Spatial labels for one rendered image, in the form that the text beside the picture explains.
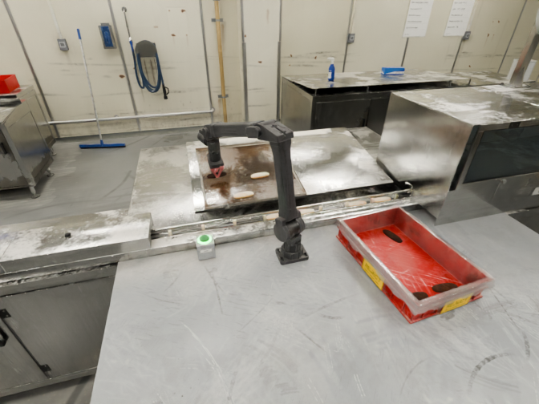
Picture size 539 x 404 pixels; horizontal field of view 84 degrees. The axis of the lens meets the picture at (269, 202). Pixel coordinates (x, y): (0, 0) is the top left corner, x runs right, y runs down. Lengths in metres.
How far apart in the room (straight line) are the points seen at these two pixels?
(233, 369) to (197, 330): 0.17
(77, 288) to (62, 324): 0.22
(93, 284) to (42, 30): 4.00
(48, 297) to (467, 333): 1.52
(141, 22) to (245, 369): 4.41
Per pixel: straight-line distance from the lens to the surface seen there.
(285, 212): 1.11
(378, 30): 5.71
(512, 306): 1.37
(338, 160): 1.79
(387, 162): 1.81
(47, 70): 5.11
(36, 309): 1.59
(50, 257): 1.38
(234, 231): 1.31
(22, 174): 3.78
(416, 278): 1.28
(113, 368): 1.06
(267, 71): 4.71
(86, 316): 1.60
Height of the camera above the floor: 1.68
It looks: 33 degrees down
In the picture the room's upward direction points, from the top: straight up
